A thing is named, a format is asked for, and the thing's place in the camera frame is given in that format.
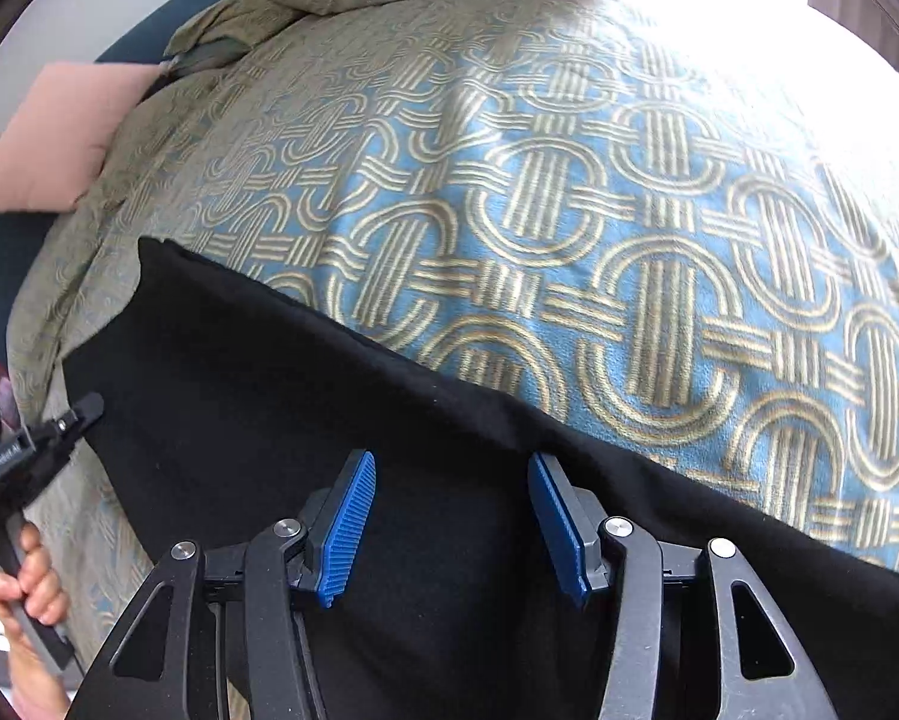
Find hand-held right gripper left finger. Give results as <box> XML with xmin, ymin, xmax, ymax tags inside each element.
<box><xmin>82</xmin><ymin>448</ymin><xmax>379</xmax><ymax>720</ymax></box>

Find pink pillow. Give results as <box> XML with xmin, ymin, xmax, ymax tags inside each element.
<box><xmin>0</xmin><ymin>60</ymin><xmax>169</xmax><ymax>215</ymax></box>

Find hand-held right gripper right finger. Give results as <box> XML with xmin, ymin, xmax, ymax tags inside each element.
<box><xmin>528</xmin><ymin>451</ymin><xmax>825</xmax><ymax>720</ymax></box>

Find person's left hand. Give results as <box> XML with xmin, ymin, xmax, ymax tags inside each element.
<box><xmin>0</xmin><ymin>521</ymin><xmax>73</xmax><ymax>718</ymax></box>

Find patterned blue gold bedspread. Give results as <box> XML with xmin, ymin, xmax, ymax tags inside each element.
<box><xmin>3</xmin><ymin>0</ymin><xmax>899</xmax><ymax>720</ymax></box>

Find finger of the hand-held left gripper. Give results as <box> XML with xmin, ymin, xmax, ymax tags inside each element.
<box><xmin>48</xmin><ymin>392</ymin><xmax>106</xmax><ymax>440</ymax></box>

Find black pants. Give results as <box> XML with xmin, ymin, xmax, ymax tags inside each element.
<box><xmin>63</xmin><ymin>236</ymin><xmax>899</xmax><ymax>720</ymax></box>

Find dark grey pillow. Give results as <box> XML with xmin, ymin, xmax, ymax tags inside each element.
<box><xmin>163</xmin><ymin>37</ymin><xmax>252</xmax><ymax>80</ymax></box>

